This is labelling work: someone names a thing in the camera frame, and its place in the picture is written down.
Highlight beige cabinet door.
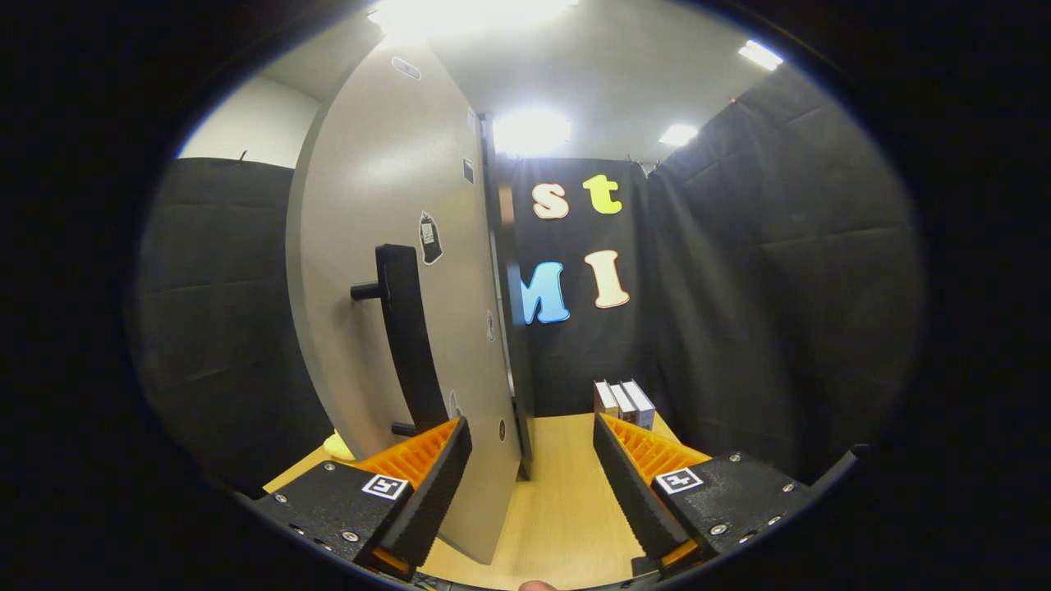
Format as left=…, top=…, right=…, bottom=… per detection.
left=285, top=37, right=524, bottom=566

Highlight dark grey cabinet body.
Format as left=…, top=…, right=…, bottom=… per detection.
left=480, top=111, right=536, bottom=481

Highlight round glow ceiling light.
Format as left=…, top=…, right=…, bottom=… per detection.
left=493, top=111, right=571, bottom=157

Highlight white blue spine book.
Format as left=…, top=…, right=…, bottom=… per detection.
left=622, top=379, right=656, bottom=431

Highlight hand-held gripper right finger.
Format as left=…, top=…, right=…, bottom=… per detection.
left=593, top=413, right=826, bottom=575

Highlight wide ceiling light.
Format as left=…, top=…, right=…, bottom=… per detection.
left=369, top=0, right=576, bottom=38

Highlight long strip ceiling light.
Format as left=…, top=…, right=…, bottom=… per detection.
left=737, top=39, right=783, bottom=71

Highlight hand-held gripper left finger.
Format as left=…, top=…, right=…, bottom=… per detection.
left=246, top=415, right=474, bottom=582

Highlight black door handle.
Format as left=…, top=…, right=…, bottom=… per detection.
left=351, top=244, right=451, bottom=438

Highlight black backdrop cloth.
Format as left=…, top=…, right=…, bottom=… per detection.
left=127, top=66, right=925, bottom=493

